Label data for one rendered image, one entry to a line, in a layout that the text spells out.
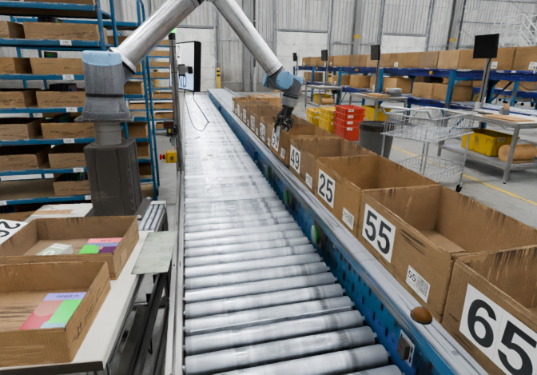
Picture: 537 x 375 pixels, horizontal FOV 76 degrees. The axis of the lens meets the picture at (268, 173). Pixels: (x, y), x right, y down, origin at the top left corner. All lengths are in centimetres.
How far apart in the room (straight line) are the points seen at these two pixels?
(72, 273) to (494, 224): 123
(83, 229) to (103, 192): 22
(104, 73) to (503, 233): 149
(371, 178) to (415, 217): 40
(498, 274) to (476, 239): 28
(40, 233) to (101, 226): 23
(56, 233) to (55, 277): 36
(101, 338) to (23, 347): 16
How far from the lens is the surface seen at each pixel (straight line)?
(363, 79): 1051
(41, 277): 127
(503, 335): 77
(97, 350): 103
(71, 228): 155
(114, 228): 149
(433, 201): 127
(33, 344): 102
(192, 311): 108
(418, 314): 87
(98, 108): 159
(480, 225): 117
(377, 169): 158
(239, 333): 99
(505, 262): 92
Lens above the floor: 142
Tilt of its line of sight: 18 degrees down
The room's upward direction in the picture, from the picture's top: 1 degrees clockwise
